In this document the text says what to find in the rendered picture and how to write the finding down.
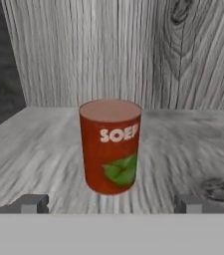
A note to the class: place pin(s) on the red soup can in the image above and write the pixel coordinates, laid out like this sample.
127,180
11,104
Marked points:
110,149

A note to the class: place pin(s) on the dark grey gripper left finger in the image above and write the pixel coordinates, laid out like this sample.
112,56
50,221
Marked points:
30,203

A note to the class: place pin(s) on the grey wooden cabinet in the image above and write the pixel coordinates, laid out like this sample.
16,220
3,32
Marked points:
116,66

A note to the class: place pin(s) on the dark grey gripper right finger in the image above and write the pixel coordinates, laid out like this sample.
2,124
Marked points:
193,203

